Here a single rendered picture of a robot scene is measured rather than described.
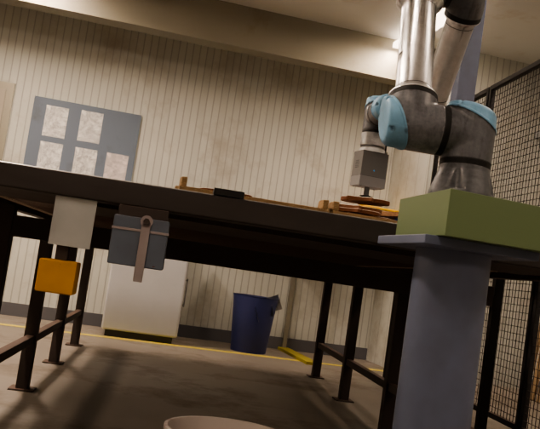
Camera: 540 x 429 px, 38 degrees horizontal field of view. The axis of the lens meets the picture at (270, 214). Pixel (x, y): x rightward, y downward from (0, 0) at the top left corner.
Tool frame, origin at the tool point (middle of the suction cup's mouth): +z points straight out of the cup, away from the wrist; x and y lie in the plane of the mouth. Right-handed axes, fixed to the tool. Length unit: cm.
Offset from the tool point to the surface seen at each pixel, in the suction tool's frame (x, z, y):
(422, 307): 56, 27, 9
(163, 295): -474, 56, -45
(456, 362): 61, 38, 3
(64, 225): 12, 20, 84
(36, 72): -568, -135, 91
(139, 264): 19, 27, 66
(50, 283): 14, 34, 86
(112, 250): 17, 25, 73
